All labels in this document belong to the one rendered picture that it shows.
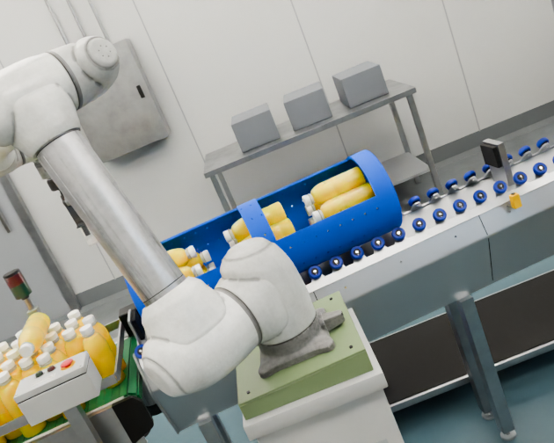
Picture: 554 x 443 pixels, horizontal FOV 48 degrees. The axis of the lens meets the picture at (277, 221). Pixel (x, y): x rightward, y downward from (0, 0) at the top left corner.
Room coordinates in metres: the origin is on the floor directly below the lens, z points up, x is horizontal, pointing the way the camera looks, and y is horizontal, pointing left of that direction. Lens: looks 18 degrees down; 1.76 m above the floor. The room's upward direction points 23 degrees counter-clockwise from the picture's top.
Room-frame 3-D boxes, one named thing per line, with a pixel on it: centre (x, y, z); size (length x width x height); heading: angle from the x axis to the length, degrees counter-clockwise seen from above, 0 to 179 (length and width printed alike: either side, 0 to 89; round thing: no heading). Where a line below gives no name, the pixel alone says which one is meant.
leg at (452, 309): (2.04, -0.49, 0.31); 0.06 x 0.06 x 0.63; 5
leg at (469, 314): (1.90, -0.50, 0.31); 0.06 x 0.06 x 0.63; 5
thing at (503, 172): (1.99, -0.77, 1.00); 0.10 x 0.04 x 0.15; 5
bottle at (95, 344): (1.78, 0.67, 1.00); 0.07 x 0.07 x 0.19
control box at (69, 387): (1.57, 0.73, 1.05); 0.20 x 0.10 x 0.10; 95
